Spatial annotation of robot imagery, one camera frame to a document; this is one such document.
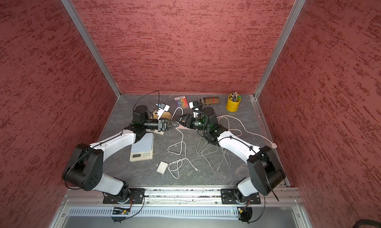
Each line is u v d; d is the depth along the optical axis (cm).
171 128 74
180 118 76
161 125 71
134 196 74
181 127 71
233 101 102
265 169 44
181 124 71
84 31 83
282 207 76
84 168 44
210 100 114
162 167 82
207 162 83
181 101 114
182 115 77
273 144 95
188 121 69
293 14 77
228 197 74
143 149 89
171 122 73
